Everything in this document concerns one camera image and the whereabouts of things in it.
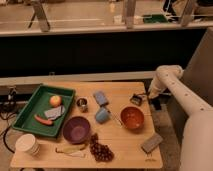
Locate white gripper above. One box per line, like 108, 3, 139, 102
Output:
148, 83, 162, 99

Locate orange bowl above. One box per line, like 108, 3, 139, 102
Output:
120, 106, 144, 130

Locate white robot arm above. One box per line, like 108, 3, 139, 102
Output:
148, 65, 213, 171

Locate metal spoon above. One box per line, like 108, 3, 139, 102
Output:
106, 108, 122, 127

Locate grey block sponge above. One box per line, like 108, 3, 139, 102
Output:
141, 133, 163, 153

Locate blue sponge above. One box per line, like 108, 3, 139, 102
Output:
93, 91, 109, 106

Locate light blue mug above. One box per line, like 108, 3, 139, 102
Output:
95, 107, 109, 124

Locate green box in background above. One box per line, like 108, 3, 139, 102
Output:
143, 14, 168, 24

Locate small metal cup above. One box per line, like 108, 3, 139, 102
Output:
76, 98, 88, 112

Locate bunch of dark grapes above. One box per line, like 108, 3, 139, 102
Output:
89, 133, 114, 162

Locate purple bowl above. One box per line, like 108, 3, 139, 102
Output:
63, 116, 91, 144

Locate red yellow apple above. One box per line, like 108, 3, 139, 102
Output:
49, 95, 62, 107

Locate yellow banana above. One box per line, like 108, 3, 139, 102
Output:
55, 144, 86, 158

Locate grey sponge in tray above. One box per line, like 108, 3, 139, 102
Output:
44, 105, 65, 120

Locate red sausage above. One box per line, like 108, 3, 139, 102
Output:
34, 115, 53, 126

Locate green plastic tray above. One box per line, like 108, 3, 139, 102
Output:
13, 85, 75, 138

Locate black cables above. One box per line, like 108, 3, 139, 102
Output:
0, 85, 21, 154

